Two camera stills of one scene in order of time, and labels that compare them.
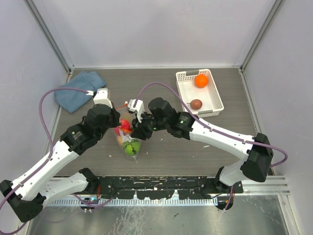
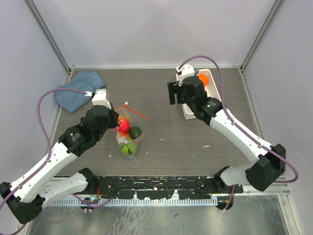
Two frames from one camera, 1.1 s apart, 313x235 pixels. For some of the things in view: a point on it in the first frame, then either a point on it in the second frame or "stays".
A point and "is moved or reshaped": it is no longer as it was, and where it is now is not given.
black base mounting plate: x=190 y=187 stays
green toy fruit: x=132 y=147 is moved or reshaped
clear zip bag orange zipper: x=130 y=146 is moved or reshaped
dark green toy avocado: x=133 y=140 is moved or reshaped
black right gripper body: x=148 y=125 -> x=187 y=100
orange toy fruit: x=201 y=81 stays
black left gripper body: x=113 y=122 stays
